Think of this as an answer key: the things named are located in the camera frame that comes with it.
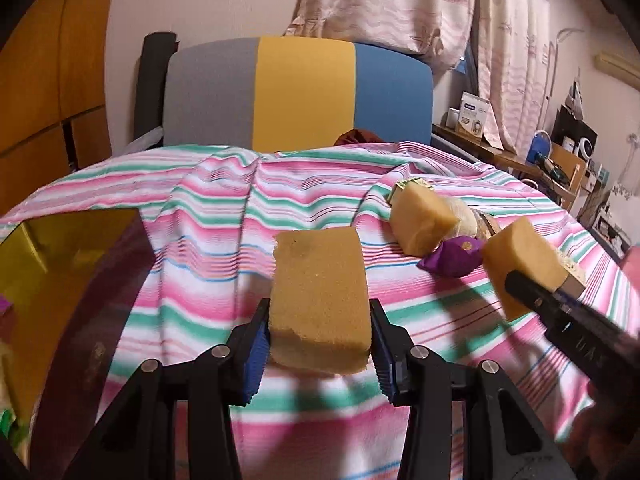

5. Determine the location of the large tan sponge block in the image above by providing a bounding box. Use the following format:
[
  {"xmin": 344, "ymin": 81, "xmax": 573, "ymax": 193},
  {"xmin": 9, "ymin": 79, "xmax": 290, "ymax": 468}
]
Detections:
[{"xmin": 480, "ymin": 217, "xmax": 586, "ymax": 322}]

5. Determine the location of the cream sock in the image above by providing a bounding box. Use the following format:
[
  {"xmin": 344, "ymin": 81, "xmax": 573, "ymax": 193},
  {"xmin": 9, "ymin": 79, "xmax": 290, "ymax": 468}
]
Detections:
[{"xmin": 445, "ymin": 197, "xmax": 478, "ymax": 240}]

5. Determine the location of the purple candy middle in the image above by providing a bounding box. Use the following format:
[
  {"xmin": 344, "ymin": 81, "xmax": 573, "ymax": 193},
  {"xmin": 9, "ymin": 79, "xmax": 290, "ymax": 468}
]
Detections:
[{"xmin": 418, "ymin": 235, "xmax": 484, "ymax": 278}]

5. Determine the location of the wooden side table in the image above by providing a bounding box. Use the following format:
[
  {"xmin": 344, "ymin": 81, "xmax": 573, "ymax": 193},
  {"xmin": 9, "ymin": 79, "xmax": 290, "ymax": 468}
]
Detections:
[{"xmin": 432, "ymin": 125, "xmax": 576, "ymax": 202}]

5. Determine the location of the gold tin box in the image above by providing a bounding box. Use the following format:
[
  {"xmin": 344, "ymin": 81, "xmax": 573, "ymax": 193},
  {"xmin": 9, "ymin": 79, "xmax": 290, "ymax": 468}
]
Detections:
[{"xmin": 1, "ymin": 208, "xmax": 155, "ymax": 479}]

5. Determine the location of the blue bottle on table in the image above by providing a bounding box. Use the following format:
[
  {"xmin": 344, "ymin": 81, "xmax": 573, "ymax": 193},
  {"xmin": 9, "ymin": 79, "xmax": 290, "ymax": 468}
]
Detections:
[{"xmin": 526, "ymin": 130, "xmax": 552, "ymax": 164}]

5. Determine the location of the tan sponge block back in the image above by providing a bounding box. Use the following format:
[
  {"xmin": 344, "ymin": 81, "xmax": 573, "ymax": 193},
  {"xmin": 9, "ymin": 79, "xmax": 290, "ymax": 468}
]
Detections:
[{"xmin": 390, "ymin": 181, "xmax": 458, "ymax": 258}]

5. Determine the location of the striped pink green bedsheet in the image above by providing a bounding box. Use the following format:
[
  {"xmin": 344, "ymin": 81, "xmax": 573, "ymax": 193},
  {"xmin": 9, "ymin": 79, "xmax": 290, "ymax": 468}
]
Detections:
[{"xmin": 1, "ymin": 142, "xmax": 639, "ymax": 479}]

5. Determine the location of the white blue carton box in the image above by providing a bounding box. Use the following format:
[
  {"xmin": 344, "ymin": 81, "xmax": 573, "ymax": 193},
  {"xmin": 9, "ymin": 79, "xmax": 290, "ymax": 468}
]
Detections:
[{"xmin": 456, "ymin": 92, "xmax": 490, "ymax": 139}]

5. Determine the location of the dark red pillow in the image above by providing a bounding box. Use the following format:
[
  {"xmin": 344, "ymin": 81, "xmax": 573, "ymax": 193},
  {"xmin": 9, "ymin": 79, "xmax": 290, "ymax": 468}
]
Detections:
[{"xmin": 334, "ymin": 128, "xmax": 384, "ymax": 146}]

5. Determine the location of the orange wooden wardrobe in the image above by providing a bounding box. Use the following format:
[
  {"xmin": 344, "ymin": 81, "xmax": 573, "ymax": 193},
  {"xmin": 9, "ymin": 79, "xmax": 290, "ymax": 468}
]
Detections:
[{"xmin": 1, "ymin": 0, "xmax": 112, "ymax": 211}]

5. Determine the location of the grey yellow blue headboard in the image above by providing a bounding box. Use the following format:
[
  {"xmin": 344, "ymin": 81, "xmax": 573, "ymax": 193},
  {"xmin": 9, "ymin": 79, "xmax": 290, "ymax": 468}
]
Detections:
[{"xmin": 162, "ymin": 37, "xmax": 433, "ymax": 153}]

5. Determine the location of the pink patterned curtain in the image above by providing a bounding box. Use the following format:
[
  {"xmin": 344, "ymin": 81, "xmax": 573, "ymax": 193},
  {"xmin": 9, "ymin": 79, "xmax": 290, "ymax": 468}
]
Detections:
[{"xmin": 286, "ymin": 0, "xmax": 550, "ymax": 155}]

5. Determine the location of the black bed post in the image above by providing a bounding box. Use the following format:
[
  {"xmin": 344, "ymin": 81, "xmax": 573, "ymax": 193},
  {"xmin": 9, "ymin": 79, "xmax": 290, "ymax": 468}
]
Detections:
[{"xmin": 134, "ymin": 32, "xmax": 179, "ymax": 140}]

